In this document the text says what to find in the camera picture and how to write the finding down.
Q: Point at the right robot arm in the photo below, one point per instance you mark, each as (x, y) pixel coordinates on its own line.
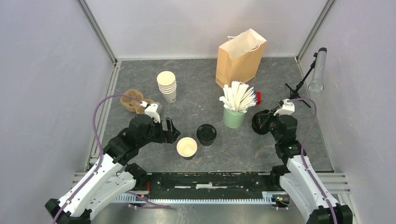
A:
(301, 182)

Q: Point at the stack of black lids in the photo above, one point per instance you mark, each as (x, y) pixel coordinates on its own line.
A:
(264, 121)

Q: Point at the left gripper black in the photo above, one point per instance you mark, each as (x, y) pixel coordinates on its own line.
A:
(169, 136)

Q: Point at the green straw holder cup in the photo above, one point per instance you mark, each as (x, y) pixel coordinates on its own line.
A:
(233, 119)

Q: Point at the single white paper cup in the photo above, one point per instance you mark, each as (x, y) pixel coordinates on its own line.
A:
(206, 139)

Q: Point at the red and blue small box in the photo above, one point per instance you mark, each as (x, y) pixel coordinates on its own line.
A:
(258, 98)

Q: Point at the brown paper takeout bag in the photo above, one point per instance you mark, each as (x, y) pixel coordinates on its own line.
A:
(239, 58)

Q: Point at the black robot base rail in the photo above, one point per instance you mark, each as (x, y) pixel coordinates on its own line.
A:
(208, 185)

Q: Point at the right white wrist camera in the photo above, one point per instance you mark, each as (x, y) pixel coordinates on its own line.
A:
(286, 107)

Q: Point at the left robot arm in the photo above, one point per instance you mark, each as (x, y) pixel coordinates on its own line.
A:
(111, 176)

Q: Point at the pulp cup carrier tray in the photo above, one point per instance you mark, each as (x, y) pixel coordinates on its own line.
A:
(140, 109)

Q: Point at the stack of white paper cups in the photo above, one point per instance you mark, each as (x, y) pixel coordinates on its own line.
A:
(167, 85)

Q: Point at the black plastic cup lid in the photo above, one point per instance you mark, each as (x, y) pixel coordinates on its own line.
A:
(206, 128)

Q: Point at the bundle of wrapped paper straws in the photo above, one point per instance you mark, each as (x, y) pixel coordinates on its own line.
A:
(238, 97)

